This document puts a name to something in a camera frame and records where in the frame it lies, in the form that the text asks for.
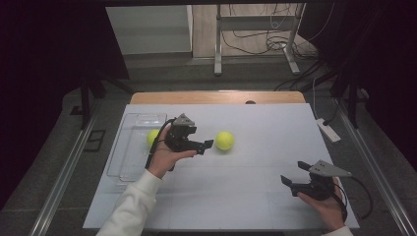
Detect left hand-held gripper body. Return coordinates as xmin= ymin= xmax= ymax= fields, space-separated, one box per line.
xmin=162 ymin=112 xmax=202 ymax=153

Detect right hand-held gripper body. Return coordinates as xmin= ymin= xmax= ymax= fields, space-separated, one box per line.
xmin=290 ymin=159 xmax=354 ymax=202

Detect yellow tennis ball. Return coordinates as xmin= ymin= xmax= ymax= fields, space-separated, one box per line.
xmin=214 ymin=131 xmax=235 ymax=151
xmin=146 ymin=129 xmax=161 ymax=148

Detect clear plastic container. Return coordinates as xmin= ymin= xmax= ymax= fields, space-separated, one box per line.
xmin=106 ymin=112 xmax=169 ymax=183

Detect person's right hand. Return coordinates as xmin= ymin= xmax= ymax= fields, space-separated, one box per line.
xmin=297 ymin=176 xmax=349 ymax=232

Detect person's left hand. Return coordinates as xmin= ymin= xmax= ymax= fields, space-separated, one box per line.
xmin=146 ymin=126 xmax=198 ymax=180

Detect wooden table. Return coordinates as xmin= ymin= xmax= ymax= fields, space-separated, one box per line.
xmin=130 ymin=90 xmax=307 ymax=106

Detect white board mat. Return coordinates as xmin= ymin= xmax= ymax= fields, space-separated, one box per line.
xmin=82 ymin=103 xmax=360 ymax=230

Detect white power strip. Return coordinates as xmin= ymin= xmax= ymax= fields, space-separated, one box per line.
xmin=315 ymin=117 xmax=342 ymax=144

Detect black metal stand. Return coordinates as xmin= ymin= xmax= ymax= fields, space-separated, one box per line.
xmin=328 ymin=65 xmax=370 ymax=130
xmin=70 ymin=70 xmax=136 ymax=131

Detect white cabinet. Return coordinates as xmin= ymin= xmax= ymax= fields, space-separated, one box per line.
xmin=105 ymin=4 xmax=194 ymax=56

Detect dark curtain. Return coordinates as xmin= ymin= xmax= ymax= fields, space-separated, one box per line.
xmin=0 ymin=0 xmax=130 ymax=210
xmin=298 ymin=0 xmax=417 ymax=171

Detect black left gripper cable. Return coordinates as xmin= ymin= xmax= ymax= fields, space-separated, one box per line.
xmin=145 ymin=118 xmax=177 ymax=171

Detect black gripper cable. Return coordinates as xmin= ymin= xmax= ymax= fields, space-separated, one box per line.
xmin=333 ymin=175 xmax=374 ymax=220
xmin=145 ymin=118 xmax=177 ymax=171

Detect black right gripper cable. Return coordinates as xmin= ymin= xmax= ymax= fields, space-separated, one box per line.
xmin=333 ymin=175 xmax=374 ymax=220

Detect aluminium rail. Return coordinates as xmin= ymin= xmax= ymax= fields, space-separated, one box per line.
xmin=333 ymin=97 xmax=417 ymax=236
xmin=28 ymin=109 xmax=99 ymax=236

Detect white power strip cable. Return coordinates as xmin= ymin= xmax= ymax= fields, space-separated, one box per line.
xmin=311 ymin=77 xmax=321 ymax=121

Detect black floor frame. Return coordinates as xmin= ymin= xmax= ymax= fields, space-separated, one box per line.
xmin=83 ymin=129 xmax=106 ymax=153

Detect black floor cables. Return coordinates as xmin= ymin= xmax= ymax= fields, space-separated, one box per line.
xmin=273 ymin=58 xmax=337 ymax=92

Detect grey metal desk frame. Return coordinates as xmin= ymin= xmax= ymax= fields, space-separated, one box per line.
xmin=213 ymin=3 xmax=306 ymax=77

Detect tangle of black cables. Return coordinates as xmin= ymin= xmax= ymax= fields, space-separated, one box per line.
xmin=220 ymin=3 xmax=328 ymax=57

